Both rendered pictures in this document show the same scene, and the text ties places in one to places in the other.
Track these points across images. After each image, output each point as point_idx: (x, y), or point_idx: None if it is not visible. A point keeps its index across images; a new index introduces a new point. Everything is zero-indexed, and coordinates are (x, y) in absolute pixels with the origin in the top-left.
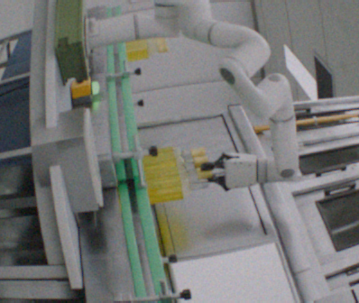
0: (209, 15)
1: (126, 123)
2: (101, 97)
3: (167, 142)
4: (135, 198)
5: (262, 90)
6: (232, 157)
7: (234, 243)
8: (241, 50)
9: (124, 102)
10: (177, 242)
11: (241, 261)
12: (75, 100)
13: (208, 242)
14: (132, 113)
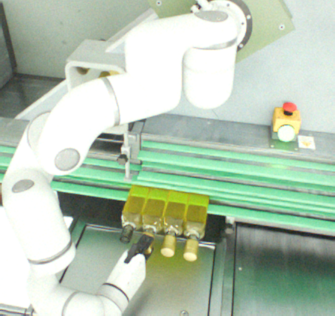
0: (131, 72)
1: (207, 160)
2: (276, 146)
3: (328, 288)
4: (114, 172)
5: (16, 169)
6: (128, 255)
7: (62, 270)
8: (46, 119)
9: (264, 167)
10: (103, 231)
11: (28, 267)
12: (271, 122)
13: (84, 253)
14: (229, 167)
